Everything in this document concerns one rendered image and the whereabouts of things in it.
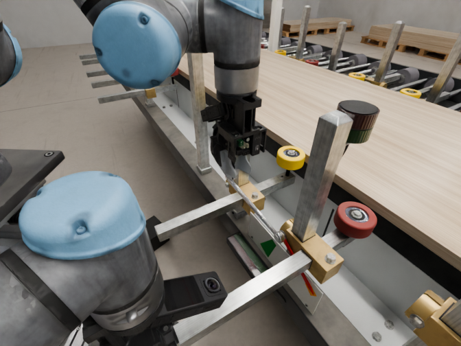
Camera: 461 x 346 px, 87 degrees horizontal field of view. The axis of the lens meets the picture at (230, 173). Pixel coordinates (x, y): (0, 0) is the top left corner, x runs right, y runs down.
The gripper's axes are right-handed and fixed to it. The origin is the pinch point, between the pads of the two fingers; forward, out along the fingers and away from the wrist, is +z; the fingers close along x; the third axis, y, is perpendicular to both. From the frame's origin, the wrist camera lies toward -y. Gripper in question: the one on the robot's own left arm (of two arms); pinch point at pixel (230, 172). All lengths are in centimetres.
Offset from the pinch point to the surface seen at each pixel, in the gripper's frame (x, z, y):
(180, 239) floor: -1, 95, -61
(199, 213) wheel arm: -7.6, 12.5, -3.1
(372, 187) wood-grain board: 30.0, 4.9, 17.4
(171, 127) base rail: 9, 25, -75
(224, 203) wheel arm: -0.1, 12.5, -2.9
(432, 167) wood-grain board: 51, 5, 21
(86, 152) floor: -41, 95, -201
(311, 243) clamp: 7.4, 7.9, 20.2
